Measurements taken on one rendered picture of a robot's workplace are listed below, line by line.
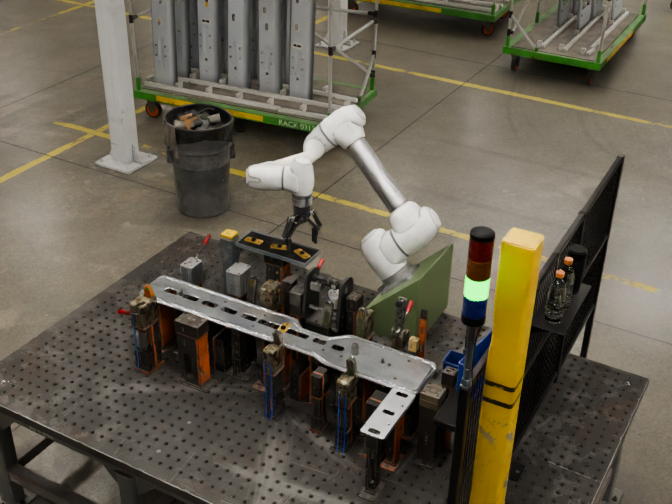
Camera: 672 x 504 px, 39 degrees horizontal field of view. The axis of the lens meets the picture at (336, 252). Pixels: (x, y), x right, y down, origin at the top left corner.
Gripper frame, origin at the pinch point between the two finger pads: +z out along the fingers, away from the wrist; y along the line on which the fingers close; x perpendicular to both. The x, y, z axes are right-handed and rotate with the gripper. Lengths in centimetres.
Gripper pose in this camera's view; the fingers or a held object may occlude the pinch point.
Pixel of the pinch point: (301, 244)
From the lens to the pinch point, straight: 418.6
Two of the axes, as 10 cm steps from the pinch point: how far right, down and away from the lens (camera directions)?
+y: -8.0, 2.9, -5.2
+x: 6.0, 4.2, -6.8
